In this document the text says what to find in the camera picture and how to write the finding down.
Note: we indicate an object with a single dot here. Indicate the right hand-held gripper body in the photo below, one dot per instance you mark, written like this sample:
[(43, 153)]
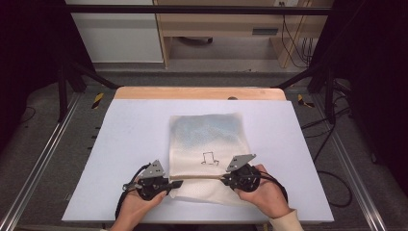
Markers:
[(245, 179)]

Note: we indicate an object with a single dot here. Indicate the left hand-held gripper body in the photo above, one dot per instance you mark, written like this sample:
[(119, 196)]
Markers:
[(152, 184)]

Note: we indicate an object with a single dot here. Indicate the cream mesh laundry bag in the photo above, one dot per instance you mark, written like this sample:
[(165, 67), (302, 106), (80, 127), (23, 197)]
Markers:
[(202, 138)]

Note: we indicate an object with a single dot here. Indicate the person's right hand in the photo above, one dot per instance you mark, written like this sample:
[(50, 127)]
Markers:
[(267, 199)]

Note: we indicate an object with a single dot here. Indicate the person's left hand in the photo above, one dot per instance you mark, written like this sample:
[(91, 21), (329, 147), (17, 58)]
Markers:
[(134, 211)]

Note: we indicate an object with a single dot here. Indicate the white foam mat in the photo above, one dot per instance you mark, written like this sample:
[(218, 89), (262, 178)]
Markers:
[(134, 128)]

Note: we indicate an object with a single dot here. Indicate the wooden table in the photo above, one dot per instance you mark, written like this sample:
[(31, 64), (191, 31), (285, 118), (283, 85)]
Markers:
[(192, 93)]

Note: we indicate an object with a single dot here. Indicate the yellow black tape strip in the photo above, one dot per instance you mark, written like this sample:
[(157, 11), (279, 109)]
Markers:
[(303, 101), (97, 100)]

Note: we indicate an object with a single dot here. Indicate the black metal stand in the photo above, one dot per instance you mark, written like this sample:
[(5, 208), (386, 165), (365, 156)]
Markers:
[(328, 93), (63, 93)]

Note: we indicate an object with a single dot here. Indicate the light wooden desk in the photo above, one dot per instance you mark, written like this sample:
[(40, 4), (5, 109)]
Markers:
[(224, 29)]

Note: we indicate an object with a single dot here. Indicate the white cabinet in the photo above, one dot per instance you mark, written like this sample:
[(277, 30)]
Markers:
[(118, 35)]

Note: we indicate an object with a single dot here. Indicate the aluminium rail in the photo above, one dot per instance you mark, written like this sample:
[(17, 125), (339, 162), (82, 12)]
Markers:
[(38, 163), (351, 173)]

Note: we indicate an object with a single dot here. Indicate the black horizontal frame bar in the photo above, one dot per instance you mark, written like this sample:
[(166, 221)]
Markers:
[(198, 10)]

